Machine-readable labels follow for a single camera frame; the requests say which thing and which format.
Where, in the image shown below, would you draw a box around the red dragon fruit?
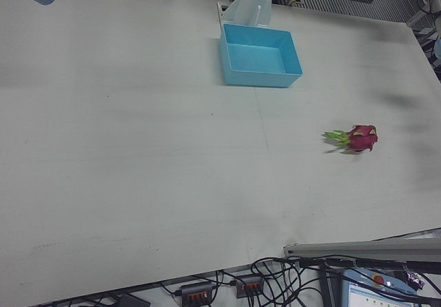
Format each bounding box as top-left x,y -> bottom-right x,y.
322,124 -> 379,155

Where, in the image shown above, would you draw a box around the light blue plastic bin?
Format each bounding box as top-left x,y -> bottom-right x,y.
218,23 -> 303,88

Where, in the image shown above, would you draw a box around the grey USB hub orange ports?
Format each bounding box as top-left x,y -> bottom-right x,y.
235,274 -> 265,299
174,280 -> 215,307

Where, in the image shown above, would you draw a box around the grey metal stand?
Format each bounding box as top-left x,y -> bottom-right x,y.
318,264 -> 336,307

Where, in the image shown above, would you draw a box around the teach pendant with red button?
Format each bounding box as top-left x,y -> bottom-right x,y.
339,267 -> 441,307

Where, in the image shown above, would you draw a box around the shiny black packet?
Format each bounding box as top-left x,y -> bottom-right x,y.
405,271 -> 425,290

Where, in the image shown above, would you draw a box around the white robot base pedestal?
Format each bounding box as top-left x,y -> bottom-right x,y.
222,0 -> 282,28

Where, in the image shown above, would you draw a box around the black cable bundle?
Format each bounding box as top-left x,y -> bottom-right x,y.
151,255 -> 441,307

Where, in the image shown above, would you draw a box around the aluminium profile post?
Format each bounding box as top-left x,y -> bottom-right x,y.
283,229 -> 441,264

